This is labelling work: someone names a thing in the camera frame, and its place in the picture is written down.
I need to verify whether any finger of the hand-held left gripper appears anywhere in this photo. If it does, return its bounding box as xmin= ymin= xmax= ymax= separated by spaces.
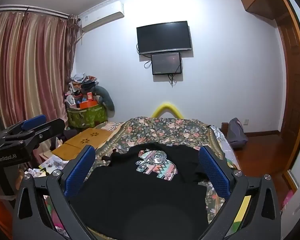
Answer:
xmin=0 ymin=114 xmax=47 ymax=140
xmin=2 ymin=118 xmax=66 ymax=151

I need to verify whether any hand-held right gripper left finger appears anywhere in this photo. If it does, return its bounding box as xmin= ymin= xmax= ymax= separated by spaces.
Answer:
xmin=12 ymin=145 xmax=98 ymax=240

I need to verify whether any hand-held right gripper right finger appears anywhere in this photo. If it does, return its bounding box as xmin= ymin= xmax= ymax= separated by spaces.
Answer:
xmin=198 ymin=145 xmax=283 ymax=240

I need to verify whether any black elephant print t-shirt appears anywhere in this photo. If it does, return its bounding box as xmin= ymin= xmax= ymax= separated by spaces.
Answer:
xmin=70 ymin=142 xmax=211 ymax=240

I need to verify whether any pile of clothes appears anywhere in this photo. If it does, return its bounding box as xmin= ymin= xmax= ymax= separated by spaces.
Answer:
xmin=64 ymin=72 xmax=101 ymax=105

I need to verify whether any pile of printed papers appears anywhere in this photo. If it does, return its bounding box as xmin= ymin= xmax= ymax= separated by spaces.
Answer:
xmin=38 ymin=154 xmax=68 ymax=176

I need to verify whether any white printed bed sheet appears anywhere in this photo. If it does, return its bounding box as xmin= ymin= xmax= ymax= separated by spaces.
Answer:
xmin=210 ymin=125 xmax=243 ymax=172

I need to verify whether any bamboo folding table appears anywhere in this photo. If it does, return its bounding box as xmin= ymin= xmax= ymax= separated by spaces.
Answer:
xmin=51 ymin=128 xmax=112 ymax=161

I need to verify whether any orange box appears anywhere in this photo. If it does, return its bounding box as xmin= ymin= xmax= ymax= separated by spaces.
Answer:
xmin=79 ymin=100 xmax=98 ymax=110

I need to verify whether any grey bag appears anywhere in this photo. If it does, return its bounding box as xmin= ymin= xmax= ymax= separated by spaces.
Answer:
xmin=226 ymin=117 xmax=249 ymax=151

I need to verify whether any pink striped curtain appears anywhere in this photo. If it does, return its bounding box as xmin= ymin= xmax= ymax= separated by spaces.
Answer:
xmin=0 ymin=11 xmax=83 ymax=153

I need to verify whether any grey plush toy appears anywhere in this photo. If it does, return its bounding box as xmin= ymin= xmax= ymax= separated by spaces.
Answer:
xmin=93 ymin=85 xmax=116 ymax=118

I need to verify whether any floral blanket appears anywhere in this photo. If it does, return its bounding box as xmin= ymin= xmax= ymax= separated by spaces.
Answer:
xmin=86 ymin=116 xmax=242 ymax=240

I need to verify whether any pink bag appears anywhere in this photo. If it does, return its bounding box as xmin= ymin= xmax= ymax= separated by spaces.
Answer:
xmin=282 ymin=189 xmax=294 ymax=211

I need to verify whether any yellow curved headboard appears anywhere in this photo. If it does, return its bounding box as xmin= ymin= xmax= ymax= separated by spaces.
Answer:
xmin=151 ymin=102 xmax=183 ymax=119

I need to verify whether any small black monitor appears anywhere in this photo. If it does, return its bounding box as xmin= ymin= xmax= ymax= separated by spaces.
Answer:
xmin=151 ymin=52 xmax=183 ymax=76

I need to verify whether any wooden door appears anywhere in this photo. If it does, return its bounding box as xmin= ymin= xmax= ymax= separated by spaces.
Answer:
xmin=276 ymin=17 xmax=300 ymax=142

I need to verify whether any white air conditioner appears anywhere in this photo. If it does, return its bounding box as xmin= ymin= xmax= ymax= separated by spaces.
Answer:
xmin=79 ymin=1 xmax=125 ymax=33

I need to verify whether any black cable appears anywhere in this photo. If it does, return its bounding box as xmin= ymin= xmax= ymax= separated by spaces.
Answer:
xmin=167 ymin=73 xmax=178 ymax=88

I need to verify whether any curtain rail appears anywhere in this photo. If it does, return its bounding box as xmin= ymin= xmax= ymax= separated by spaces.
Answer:
xmin=0 ymin=4 xmax=71 ymax=18

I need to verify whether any black wall television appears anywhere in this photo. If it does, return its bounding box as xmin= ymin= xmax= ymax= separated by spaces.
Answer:
xmin=136 ymin=21 xmax=193 ymax=55

